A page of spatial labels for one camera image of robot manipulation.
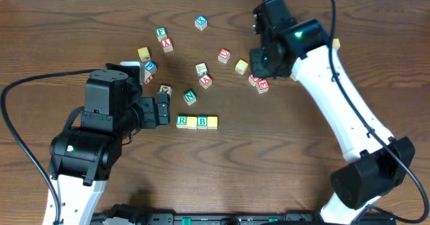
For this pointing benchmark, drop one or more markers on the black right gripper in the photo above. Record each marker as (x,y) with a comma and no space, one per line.
(261,64)

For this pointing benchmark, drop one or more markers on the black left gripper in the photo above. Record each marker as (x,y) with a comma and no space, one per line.
(162,108)

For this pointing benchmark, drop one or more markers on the green R block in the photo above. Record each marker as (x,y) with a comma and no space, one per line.
(181,122)

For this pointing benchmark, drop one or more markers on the yellow block with O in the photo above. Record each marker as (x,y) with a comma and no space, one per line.
(192,122)

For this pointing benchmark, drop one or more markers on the green B block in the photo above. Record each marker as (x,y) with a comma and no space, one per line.
(202,122)

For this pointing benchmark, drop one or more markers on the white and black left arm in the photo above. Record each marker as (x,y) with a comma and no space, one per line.
(90,143)

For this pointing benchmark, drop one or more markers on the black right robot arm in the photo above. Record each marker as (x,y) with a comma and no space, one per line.
(376,160)

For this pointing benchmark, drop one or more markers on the red E block lower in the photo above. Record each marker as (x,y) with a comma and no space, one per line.
(262,86)

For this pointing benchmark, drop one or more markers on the beige picture block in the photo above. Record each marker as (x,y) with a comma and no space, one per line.
(166,89)

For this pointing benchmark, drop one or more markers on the green N block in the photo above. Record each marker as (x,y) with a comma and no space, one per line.
(190,97)

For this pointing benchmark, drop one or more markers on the beige block red side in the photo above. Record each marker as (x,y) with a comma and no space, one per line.
(147,77)

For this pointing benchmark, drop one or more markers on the red U block upper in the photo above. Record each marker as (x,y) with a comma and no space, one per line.
(224,55)

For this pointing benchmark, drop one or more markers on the blue P block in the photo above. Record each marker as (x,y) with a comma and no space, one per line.
(151,67)

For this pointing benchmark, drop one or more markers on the red A block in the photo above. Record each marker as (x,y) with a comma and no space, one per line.
(205,81)

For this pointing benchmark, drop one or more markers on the beige block with green side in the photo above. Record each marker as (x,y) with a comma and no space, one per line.
(201,69)

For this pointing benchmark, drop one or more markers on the red Y block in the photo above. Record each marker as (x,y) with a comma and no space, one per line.
(167,45)

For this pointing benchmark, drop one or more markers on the blue X block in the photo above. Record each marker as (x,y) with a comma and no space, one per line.
(201,22)

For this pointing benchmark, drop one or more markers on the green F block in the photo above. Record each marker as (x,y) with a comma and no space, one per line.
(161,34)

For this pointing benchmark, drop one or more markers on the yellow 8 block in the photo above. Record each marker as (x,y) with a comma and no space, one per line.
(336,43)

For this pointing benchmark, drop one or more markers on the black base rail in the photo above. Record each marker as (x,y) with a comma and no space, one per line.
(194,219)

